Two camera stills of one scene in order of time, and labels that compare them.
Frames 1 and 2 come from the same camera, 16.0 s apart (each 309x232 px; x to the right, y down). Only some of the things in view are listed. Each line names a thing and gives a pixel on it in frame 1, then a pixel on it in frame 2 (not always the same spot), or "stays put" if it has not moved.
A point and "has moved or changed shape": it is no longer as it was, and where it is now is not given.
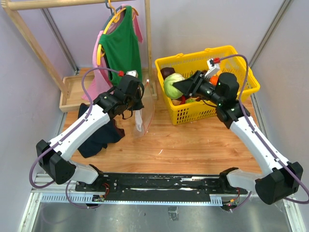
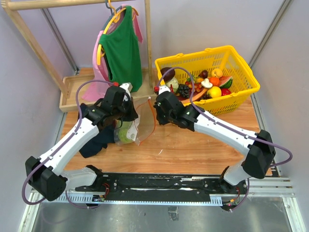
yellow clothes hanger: x=116 y=18 stays put
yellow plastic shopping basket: x=229 y=62 stays put
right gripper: x=184 y=85 to x=161 y=120
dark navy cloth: x=107 y=133 stays put
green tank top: x=122 y=48 stays put
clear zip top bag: x=144 y=115 has moved or changed shape
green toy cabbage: x=170 y=90 to x=122 y=127
